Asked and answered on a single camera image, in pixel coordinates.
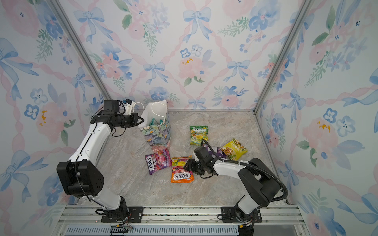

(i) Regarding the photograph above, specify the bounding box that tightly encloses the floral paper bag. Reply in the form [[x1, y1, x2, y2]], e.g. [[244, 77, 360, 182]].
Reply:
[[132, 100, 171, 152]]

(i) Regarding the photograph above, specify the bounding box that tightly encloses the orange Fox's candy bag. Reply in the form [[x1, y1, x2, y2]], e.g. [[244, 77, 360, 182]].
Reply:
[[171, 156, 194, 183]]

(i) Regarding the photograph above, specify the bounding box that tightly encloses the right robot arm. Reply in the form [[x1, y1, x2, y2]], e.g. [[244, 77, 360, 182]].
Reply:
[[184, 146, 287, 223]]

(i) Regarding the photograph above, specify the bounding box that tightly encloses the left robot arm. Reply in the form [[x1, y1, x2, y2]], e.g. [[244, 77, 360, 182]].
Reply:
[[56, 113, 144, 222]]

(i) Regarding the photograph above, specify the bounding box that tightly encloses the green Fox's candy bag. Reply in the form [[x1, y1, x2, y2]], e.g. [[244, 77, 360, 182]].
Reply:
[[190, 125, 209, 145]]

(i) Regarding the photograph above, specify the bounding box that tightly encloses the purple Fox's candy bag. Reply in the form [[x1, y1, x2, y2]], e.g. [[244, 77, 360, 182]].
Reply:
[[145, 148, 172, 175]]

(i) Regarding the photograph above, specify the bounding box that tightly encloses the purple snack packet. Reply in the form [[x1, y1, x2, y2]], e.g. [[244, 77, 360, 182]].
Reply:
[[203, 144, 227, 159]]

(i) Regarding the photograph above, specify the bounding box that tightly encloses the yellow snack packet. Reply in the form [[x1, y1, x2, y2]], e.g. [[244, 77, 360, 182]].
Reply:
[[221, 138, 248, 161]]

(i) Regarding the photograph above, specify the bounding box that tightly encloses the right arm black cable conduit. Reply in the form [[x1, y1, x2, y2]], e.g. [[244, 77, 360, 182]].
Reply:
[[201, 140, 288, 203]]

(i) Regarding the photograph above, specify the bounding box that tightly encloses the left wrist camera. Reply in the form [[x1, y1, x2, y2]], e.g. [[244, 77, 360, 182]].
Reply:
[[102, 99, 133, 115]]

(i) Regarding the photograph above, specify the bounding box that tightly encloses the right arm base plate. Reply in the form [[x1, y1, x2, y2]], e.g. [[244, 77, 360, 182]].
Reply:
[[218, 207, 262, 223]]

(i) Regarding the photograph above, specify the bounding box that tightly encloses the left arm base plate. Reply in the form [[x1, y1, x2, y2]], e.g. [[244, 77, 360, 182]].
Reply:
[[101, 206, 144, 223]]

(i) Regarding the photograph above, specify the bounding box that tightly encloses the aluminium rail frame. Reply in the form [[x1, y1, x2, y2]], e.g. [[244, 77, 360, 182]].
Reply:
[[52, 205, 310, 236]]

